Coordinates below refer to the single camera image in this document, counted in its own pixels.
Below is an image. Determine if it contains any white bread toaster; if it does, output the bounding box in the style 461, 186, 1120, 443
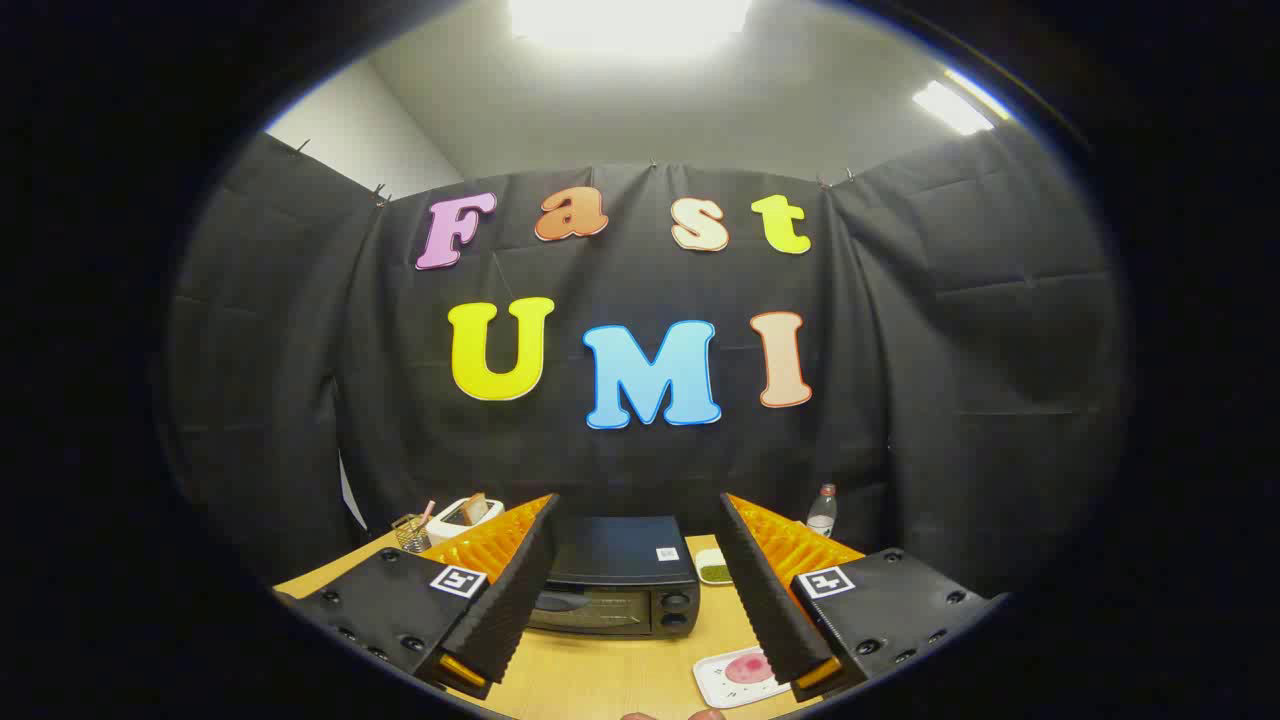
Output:
425, 497, 506, 549

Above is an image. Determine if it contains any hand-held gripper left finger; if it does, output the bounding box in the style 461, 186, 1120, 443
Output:
275, 492, 561, 701

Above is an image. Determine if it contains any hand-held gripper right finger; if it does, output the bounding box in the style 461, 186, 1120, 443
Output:
715, 492, 1011, 703

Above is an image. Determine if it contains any white square food plate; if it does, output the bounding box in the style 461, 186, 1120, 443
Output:
692, 645, 801, 711

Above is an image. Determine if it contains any narrow ceiling light panel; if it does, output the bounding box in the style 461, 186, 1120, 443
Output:
912, 70, 1011, 136

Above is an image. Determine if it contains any black backdrop cloth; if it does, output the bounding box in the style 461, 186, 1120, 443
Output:
160, 125, 1136, 601

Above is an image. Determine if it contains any black toaster oven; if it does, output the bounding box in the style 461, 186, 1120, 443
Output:
527, 515, 701, 639

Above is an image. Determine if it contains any large ceiling light panel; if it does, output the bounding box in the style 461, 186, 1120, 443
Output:
508, 0, 753, 56

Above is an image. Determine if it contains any red label water bottle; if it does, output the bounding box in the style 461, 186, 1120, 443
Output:
806, 483, 839, 541

